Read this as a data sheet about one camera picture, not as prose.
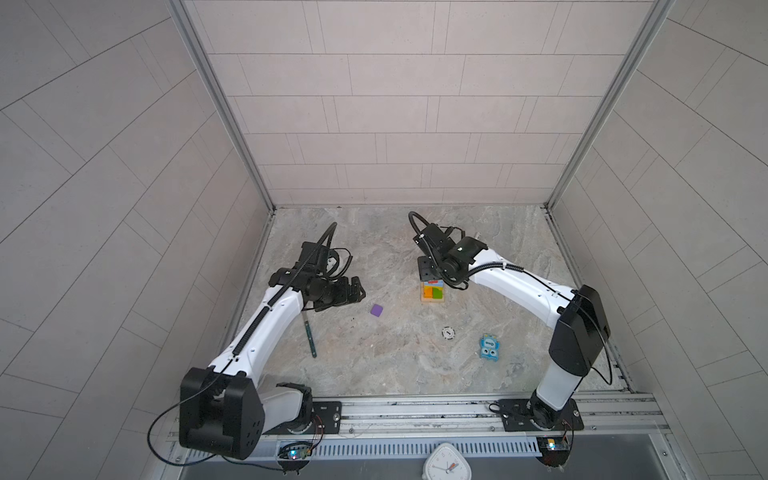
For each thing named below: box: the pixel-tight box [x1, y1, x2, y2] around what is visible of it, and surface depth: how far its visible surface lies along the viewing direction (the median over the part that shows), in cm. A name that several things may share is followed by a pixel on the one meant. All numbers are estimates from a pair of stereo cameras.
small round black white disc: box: [441, 326, 456, 341], surface depth 86 cm
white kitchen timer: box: [421, 443, 472, 480], surface depth 64 cm
